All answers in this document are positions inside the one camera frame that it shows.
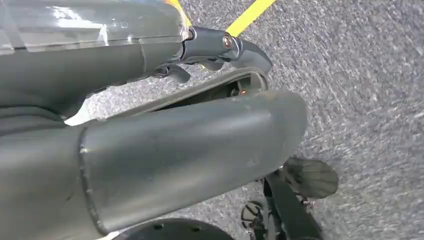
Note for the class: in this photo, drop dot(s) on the ribbed grey left robot arm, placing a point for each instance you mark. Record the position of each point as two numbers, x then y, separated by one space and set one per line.
26 121

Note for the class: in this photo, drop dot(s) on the yellow floor tape strip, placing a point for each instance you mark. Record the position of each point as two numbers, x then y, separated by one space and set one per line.
180 11
250 15

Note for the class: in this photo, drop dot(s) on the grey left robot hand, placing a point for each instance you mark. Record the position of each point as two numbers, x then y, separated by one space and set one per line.
185 152

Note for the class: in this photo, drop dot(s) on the dark grey floor mat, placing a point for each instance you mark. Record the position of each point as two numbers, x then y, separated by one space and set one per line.
364 99

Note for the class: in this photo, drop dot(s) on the black robot foot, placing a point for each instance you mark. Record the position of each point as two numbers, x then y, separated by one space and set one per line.
172 232
311 177

